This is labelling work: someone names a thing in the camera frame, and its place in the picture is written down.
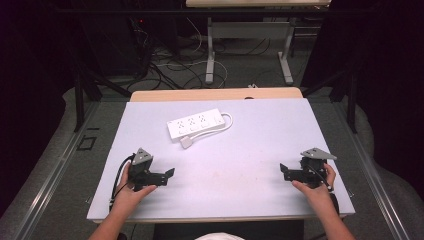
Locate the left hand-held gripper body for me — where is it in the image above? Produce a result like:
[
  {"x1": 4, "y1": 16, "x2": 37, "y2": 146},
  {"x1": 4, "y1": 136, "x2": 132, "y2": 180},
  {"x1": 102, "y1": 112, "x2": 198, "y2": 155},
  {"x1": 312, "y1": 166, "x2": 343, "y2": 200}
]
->
[{"x1": 127, "y1": 147, "x2": 168, "y2": 193}]

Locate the person's white clothing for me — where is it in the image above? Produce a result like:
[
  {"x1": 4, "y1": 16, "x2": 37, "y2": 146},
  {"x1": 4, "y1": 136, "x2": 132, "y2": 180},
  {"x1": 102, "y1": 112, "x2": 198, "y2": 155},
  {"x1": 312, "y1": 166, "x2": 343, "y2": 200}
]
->
[{"x1": 194, "y1": 232, "x2": 247, "y2": 240}]

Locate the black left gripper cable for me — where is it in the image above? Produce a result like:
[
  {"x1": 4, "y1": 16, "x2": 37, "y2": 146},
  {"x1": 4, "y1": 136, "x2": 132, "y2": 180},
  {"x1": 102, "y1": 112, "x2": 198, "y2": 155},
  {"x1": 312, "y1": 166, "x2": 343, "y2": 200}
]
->
[{"x1": 108, "y1": 154, "x2": 135, "y2": 212}]

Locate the white power strip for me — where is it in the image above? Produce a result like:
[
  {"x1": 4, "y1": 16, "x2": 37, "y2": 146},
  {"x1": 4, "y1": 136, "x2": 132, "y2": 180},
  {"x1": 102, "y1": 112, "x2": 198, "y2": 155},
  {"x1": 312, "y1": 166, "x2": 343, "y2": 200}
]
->
[{"x1": 166, "y1": 108, "x2": 227, "y2": 141}]

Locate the aluminium floor rail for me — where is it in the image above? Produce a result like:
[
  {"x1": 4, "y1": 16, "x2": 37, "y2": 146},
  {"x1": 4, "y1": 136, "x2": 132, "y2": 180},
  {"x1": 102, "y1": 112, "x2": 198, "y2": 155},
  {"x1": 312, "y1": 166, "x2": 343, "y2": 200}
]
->
[
  {"x1": 9, "y1": 100, "x2": 102, "y2": 240},
  {"x1": 332, "y1": 99, "x2": 412, "y2": 240}
]

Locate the black metal stand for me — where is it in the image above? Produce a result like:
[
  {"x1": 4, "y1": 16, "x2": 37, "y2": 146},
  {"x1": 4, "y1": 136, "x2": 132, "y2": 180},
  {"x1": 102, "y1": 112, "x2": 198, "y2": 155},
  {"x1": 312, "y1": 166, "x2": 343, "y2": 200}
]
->
[
  {"x1": 301, "y1": 64, "x2": 359, "y2": 134},
  {"x1": 68, "y1": 59, "x2": 133, "y2": 133}
]

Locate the white desk with metal legs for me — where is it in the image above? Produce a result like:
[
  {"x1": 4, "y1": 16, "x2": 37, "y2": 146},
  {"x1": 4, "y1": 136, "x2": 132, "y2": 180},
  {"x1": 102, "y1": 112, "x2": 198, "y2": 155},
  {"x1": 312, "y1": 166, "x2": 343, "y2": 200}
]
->
[{"x1": 185, "y1": 0, "x2": 333, "y2": 86}]

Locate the tangle of floor cables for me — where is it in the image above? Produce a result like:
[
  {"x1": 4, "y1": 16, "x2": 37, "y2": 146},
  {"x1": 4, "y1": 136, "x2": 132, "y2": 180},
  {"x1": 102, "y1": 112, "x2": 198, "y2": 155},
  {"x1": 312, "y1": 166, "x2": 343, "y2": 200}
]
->
[{"x1": 128, "y1": 18, "x2": 281, "y2": 91}]

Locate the white power strip cable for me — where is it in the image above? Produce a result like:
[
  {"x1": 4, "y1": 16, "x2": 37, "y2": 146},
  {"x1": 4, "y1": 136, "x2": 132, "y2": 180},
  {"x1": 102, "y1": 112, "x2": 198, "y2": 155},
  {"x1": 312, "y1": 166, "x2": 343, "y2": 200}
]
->
[{"x1": 190, "y1": 112, "x2": 234, "y2": 142}]

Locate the person's right hand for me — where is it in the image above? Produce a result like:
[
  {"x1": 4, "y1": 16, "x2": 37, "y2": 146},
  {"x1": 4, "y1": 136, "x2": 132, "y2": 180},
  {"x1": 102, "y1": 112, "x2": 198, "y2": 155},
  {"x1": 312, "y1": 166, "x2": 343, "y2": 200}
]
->
[{"x1": 291, "y1": 163, "x2": 337, "y2": 214}]

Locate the white power plug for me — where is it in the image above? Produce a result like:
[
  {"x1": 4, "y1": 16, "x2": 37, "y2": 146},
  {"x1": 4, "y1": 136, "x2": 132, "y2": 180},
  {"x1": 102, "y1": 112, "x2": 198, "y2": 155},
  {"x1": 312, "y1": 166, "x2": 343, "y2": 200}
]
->
[{"x1": 179, "y1": 135, "x2": 195, "y2": 150}]

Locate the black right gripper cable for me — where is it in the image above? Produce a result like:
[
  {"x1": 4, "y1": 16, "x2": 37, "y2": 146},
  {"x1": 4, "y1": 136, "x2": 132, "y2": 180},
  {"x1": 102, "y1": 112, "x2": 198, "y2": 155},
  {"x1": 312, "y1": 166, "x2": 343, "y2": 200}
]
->
[{"x1": 307, "y1": 164, "x2": 335, "y2": 194}]

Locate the person's left hand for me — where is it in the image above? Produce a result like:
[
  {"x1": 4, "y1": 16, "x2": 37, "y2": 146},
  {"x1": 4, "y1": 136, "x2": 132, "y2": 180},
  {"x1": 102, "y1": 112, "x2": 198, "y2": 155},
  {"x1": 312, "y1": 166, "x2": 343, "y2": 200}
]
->
[{"x1": 111, "y1": 162, "x2": 158, "y2": 214}]

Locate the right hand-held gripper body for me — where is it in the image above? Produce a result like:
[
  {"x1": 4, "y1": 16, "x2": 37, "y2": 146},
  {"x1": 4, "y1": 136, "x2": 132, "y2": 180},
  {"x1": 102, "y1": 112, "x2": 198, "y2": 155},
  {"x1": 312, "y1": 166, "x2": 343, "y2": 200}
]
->
[{"x1": 283, "y1": 147, "x2": 338, "y2": 190}]

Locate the pale lilac table mat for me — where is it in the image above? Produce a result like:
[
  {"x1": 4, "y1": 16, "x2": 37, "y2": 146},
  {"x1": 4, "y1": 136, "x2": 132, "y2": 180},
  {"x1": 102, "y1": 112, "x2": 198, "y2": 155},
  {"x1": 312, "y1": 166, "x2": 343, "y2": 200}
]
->
[{"x1": 86, "y1": 98, "x2": 356, "y2": 223}]

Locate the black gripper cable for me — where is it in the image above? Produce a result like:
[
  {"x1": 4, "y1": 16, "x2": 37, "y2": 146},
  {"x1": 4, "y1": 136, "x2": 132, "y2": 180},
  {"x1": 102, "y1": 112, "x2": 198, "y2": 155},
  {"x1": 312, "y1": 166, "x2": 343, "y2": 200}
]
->
[
  {"x1": 307, "y1": 164, "x2": 335, "y2": 194},
  {"x1": 108, "y1": 154, "x2": 135, "y2": 212}
]

